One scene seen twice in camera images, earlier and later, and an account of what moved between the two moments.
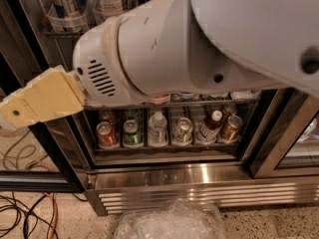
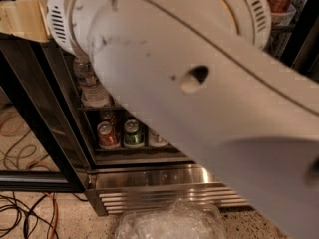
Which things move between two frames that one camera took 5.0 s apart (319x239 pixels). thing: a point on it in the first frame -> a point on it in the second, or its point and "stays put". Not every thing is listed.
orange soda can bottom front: x=106 y=135 stays put
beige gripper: x=96 y=62 -> x=59 y=23
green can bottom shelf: x=132 y=137 stays put
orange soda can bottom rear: x=108 y=116 stays put
